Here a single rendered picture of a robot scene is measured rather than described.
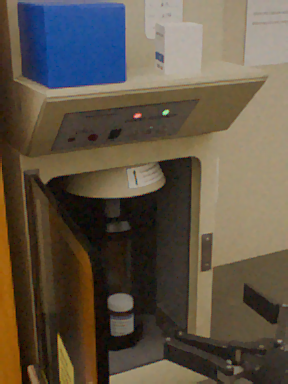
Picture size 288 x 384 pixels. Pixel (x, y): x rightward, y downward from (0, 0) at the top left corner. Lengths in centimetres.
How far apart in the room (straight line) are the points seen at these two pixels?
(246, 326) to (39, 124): 75
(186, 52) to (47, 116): 21
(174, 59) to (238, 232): 89
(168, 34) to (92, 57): 12
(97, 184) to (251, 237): 80
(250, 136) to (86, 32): 90
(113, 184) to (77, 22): 30
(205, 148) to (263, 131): 64
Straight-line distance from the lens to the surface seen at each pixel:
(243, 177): 165
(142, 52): 94
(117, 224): 106
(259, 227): 173
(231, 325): 139
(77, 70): 78
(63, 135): 84
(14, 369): 91
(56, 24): 77
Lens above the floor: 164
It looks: 24 degrees down
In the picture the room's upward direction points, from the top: straight up
